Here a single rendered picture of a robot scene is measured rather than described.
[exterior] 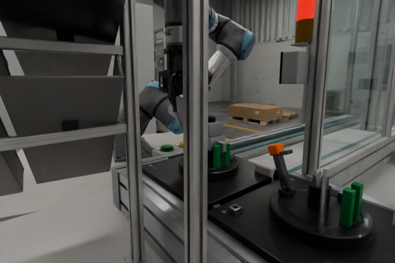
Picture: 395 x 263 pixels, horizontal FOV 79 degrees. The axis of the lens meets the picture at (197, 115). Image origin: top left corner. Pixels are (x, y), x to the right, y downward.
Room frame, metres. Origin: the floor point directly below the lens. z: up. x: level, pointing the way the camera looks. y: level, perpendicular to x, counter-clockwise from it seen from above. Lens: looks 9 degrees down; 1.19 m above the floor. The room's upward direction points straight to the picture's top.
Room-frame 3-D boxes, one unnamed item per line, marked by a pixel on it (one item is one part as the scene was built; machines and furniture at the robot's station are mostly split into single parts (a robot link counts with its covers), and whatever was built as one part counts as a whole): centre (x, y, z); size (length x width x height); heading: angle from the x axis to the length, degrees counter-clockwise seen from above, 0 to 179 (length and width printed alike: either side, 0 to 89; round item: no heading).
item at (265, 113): (6.34, -1.54, 0.20); 1.20 x 0.80 x 0.41; 41
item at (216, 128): (0.53, -0.03, 1.06); 0.08 x 0.04 x 0.07; 38
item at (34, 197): (0.96, 0.28, 0.84); 0.90 x 0.70 x 0.03; 111
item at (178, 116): (0.62, 0.06, 1.10); 0.06 x 0.03 x 0.09; 38
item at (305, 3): (0.56, -0.25, 1.33); 0.05 x 0.05 x 0.05
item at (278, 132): (0.83, -0.15, 0.91); 0.89 x 0.06 x 0.11; 128
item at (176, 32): (0.62, 0.05, 1.28); 0.08 x 0.08 x 0.05
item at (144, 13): (3.78, 1.14, 1.12); 0.80 x 0.54 x 2.25; 131
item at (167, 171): (0.54, -0.03, 0.96); 0.24 x 0.24 x 0.02; 38
